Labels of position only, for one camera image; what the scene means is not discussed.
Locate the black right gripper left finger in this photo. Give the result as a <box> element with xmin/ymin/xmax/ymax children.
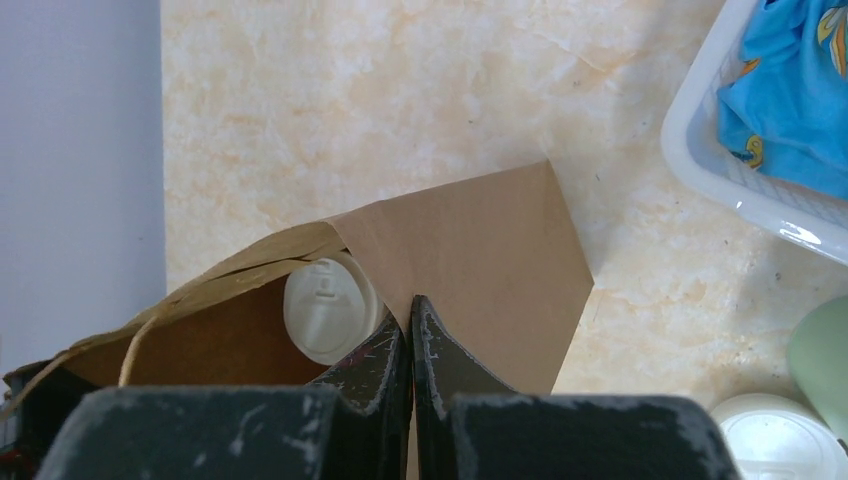
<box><xmin>308</xmin><ymin>314</ymin><xmax>412</xmax><ymax>479</ymax></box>

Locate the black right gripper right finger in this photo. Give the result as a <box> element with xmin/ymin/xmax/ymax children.
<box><xmin>410</xmin><ymin>295</ymin><xmax>516</xmax><ymax>479</ymax></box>

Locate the white cup lid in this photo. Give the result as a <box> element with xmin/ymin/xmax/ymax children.
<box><xmin>282</xmin><ymin>251</ymin><xmax>387</xmax><ymax>366</ymax></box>

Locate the brown paper bag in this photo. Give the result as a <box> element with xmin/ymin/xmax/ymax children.
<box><xmin>36</xmin><ymin>160</ymin><xmax>593</xmax><ymax>393</ymax></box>

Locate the stack of white lids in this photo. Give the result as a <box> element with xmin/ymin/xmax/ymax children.
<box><xmin>711</xmin><ymin>393</ymin><xmax>847</xmax><ymax>480</ymax></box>

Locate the white plastic basket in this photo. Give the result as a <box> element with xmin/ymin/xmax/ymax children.
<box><xmin>661</xmin><ymin>1</ymin><xmax>847</xmax><ymax>264</ymax></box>

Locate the green straw holder cup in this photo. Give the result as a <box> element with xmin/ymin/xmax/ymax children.
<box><xmin>787</xmin><ymin>296</ymin><xmax>847</xmax><ymax>442</ymax></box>

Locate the blue snack packet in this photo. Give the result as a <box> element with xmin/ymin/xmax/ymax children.
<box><xmin>717</xmin><ymin>0</ymin><xmax>847</xmax><ymax>199</ymax></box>

